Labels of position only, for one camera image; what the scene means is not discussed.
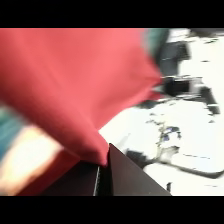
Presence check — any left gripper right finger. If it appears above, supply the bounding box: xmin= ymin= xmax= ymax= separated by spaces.
xmin=94 ymin=143 xmax=172 ymax=197

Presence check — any red T-shirt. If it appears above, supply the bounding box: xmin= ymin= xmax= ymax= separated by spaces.
xmin=0 ymin=28 xmax=164 ymax=197

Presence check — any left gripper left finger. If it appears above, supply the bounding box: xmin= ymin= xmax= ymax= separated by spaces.
xmin=40 ymin=159 xmax=101 ymax=197

